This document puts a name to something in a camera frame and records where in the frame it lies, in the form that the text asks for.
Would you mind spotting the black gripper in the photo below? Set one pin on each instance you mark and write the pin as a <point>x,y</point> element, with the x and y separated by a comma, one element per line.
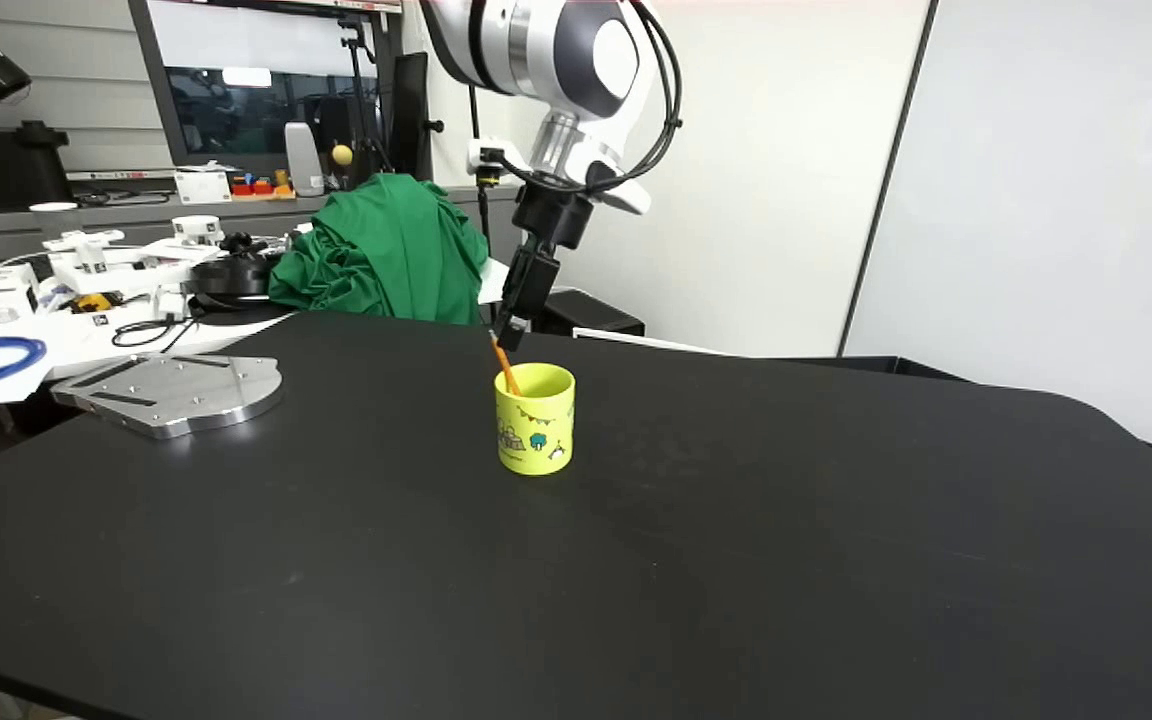
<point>554,215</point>

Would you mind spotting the yellow cup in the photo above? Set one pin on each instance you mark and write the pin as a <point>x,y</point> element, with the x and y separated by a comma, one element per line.
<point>537,420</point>

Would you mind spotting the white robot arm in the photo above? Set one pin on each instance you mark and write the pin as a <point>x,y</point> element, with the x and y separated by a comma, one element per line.
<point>543,55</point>

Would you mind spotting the green cloth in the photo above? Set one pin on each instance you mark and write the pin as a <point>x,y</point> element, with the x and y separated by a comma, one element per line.
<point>382,252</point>

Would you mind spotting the white edged black panel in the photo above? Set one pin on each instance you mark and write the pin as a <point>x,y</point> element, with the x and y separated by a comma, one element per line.
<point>709,343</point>

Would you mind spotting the yellow ball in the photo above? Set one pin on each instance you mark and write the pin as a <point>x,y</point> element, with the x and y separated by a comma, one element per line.
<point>341,153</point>

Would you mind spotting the white cylinder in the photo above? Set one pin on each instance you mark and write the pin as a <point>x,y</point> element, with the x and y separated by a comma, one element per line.
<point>305,161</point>

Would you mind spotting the black round coil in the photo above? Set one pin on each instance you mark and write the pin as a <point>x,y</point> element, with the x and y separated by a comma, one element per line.
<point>238,280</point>

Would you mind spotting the computer monitor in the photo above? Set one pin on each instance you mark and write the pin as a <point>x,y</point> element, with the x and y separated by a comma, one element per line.
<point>271,84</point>

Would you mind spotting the silver metal plate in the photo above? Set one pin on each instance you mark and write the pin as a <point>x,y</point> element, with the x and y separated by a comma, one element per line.
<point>171,385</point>

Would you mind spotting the white plastic parts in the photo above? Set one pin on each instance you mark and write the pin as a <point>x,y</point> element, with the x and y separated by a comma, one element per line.
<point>130,252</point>

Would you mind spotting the grey shelf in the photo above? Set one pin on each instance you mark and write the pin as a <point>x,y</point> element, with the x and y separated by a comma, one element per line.
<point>96,219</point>

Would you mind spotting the white side table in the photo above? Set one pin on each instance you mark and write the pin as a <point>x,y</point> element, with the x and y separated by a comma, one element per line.
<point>70,343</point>

